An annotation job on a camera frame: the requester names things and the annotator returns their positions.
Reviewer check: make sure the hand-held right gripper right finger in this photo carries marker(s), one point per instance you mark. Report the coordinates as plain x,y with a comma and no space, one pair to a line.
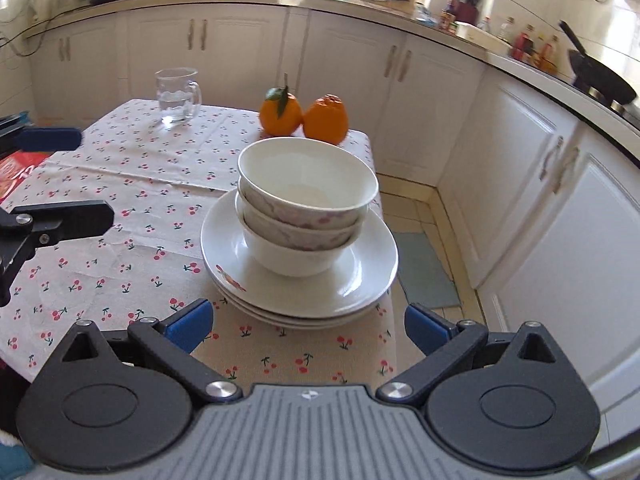
425,330

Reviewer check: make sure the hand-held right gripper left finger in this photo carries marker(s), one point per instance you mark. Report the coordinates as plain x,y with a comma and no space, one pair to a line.
190,322

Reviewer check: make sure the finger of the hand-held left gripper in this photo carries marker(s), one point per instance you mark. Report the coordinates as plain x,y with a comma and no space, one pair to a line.
50,140
70,217

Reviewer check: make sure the white plate with fruit print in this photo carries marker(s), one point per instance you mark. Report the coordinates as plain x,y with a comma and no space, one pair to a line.
300,321
300,327
350,270

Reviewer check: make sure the white bowl with floral pattern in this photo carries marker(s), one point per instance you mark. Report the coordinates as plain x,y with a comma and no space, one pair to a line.
300,260
300,237
310,175

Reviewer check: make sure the red printed box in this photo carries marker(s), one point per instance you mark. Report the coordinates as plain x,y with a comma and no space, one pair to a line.
20,172

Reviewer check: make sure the grey green floor mat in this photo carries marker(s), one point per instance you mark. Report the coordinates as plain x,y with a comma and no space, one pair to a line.
430,275

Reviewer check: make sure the cherry print tablecloth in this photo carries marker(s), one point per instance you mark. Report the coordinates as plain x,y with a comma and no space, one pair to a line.
125,200

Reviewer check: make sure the clear glass mug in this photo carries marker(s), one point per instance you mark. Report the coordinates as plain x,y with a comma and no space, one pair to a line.
175,100

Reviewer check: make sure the orange with green leaf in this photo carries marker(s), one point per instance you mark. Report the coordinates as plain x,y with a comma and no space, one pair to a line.
280,115

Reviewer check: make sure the gas stove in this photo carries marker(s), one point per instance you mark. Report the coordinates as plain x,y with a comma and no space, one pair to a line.
625,110

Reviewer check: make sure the white rectangular tray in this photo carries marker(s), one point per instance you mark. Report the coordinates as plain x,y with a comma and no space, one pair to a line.
482,35

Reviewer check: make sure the yellow oil bottle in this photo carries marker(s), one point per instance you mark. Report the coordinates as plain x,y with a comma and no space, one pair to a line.
551,55

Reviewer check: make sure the red condiment bottle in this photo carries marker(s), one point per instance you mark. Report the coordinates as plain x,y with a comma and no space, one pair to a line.
522,42

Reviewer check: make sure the black wok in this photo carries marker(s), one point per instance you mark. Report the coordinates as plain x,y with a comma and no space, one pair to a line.
600,77

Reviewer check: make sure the clear plastic bottle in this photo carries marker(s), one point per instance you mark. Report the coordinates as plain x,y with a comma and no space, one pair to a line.
507,30
486,23

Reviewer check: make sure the dark sauce bottle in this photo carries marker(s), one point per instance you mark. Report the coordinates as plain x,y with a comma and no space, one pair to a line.
448,15

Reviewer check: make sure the small blue white package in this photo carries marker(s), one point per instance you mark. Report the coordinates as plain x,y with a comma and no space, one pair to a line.
425,12

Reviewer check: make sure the dark red knife block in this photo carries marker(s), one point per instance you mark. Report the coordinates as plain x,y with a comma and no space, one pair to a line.
467,10

